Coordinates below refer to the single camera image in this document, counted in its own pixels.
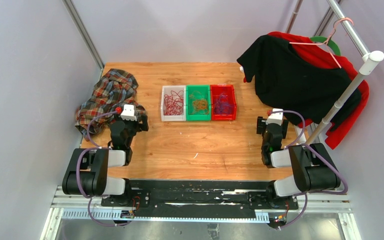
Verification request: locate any green hanger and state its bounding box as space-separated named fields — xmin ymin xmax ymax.
xmin=309 ymin=36 xmax=341 ymax=56

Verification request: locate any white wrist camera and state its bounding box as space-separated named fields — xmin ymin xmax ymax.
xmin=266 ymin=108 xmax=284 ymax=126
xmin=120 ymin=104 xmax=138 ymax=122

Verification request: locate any white plastic bin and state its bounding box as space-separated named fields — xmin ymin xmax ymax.
xmin=160 ymin=85 xmax=186 ymax=122

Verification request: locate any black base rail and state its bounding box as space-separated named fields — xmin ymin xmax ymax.
xmin=100 ymin=179 xmax=298 ymax=220

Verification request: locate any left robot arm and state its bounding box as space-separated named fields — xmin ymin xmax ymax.
xmin=62 ymin=114 xmax=149 ymax=207

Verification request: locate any white clothes rack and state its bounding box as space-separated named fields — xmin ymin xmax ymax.
xmin=284 ymin=0 xmax=384 ymax=147

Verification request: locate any red plastic bin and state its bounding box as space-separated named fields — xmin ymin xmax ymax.
xmin=210 ymin=84 xmax=237 ymax=121

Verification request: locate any red shirt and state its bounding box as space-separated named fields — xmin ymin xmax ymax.
xmin=243 ymin=31 xmax=371 ymax=150

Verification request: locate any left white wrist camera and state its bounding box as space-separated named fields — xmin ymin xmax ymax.
xmin=120 ymin=104 xmax=138 ymax=122

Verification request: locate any green plastic bin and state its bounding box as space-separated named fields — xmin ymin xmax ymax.
xmin=185 ymin=85 xmax=212 ymax=122

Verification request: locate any orange cable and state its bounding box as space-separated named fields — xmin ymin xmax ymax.
xmin=188 ymin=91 xmax=210 ymax=117

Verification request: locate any pink wire hanger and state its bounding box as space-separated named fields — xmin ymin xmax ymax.
xmin=289 ymin=17 xmax=354 ymax=69

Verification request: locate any plaid flannel shirt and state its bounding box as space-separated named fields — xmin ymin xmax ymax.
xmin=74 ymin=68 xmax=147 ymax=141

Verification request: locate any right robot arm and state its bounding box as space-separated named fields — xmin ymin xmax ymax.
xmin=256 ymin=116 xmax=342 ymax=209

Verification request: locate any black shirt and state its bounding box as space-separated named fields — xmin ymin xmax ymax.
xmin=237 ymin=31 xmax=357 ymax=124

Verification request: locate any red cable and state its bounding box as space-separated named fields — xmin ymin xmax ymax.
xmin=163 ymin=89 xmax=186 ymax=117

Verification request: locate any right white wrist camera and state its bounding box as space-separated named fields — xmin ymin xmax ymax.
xmin=266 ymin=108 xmax=284 ymax=126

